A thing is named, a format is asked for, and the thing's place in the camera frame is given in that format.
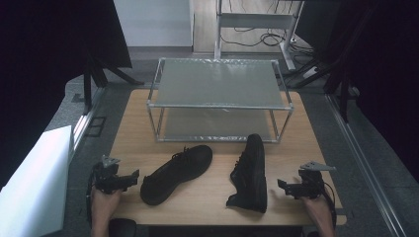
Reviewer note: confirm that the person's left hand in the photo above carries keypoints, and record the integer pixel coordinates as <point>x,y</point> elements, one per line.
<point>104,199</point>

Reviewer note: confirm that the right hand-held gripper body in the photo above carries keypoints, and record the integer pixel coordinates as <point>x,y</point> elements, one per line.
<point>309,184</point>

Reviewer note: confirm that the black stand legs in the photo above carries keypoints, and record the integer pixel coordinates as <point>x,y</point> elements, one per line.
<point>94,77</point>
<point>339,85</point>

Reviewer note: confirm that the metal floor rail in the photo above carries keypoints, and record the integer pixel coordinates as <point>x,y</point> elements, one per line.
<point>86,120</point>
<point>365,158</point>

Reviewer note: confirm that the white panel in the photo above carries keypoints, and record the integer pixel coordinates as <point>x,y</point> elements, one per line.
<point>153,21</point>

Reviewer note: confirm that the white foam board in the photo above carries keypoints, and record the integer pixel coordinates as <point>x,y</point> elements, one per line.
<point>33,184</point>

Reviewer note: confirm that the black curtain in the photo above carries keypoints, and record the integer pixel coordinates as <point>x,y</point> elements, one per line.
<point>46,65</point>
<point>385,65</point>

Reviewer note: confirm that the black lace-up shoe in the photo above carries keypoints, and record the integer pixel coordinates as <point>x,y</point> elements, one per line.
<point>176,173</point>
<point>251,174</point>

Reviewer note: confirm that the dark rounded object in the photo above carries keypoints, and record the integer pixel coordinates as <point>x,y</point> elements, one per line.
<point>122,227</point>

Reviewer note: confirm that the black floor socket plate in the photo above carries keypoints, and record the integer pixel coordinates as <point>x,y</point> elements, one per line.
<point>96,126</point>

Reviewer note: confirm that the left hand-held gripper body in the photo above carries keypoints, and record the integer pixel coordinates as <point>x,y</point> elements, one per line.
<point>107,179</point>

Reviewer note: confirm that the white power strip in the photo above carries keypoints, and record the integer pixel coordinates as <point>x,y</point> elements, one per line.
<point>310,73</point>

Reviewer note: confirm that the person's right hand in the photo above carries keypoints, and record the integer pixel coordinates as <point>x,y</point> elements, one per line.
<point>313,204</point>

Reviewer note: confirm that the grey two-tier shoe rack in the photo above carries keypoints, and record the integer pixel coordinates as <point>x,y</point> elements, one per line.
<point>219,85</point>

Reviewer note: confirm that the white metal desk frame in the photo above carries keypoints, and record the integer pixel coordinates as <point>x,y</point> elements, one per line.
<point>253,20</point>

